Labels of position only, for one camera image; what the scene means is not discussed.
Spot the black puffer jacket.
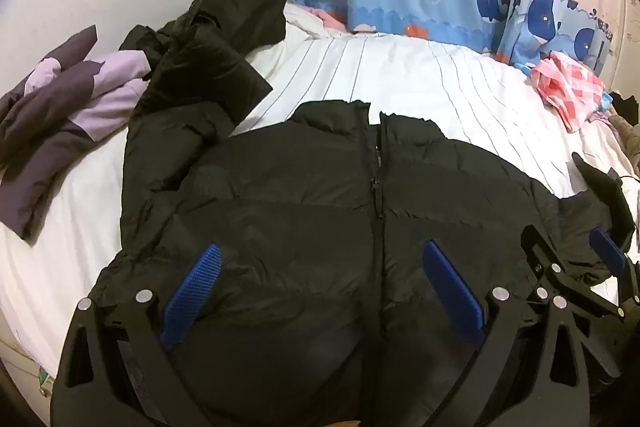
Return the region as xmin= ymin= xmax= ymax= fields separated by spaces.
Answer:
xmin=91 ymin=102 xmax=612 ymax=426

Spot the white striped bed sheet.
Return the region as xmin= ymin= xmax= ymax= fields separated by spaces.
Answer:
xmin=1 ymin=6 xmax=639 ymax=372

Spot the olive brown garment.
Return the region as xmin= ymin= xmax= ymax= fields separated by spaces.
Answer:
xmin=608 ymin=92 xmax=640 ymax=176

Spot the black garment near headboard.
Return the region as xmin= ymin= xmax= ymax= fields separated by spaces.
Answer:
xmin=120 ymin=0 xmax=288 ymax=127

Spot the pink checked cloth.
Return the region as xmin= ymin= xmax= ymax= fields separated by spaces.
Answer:
xmin=528 ymin=51 xmax=605 ymax=133

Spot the purple lilac jacket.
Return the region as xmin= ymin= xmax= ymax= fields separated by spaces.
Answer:
xmin=1 ymin=26 xmax=151 ymax=242

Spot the pink pillow at headboard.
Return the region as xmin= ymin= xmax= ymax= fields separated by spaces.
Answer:
xmin=303 ymin=6 xmax=348 ymax=32

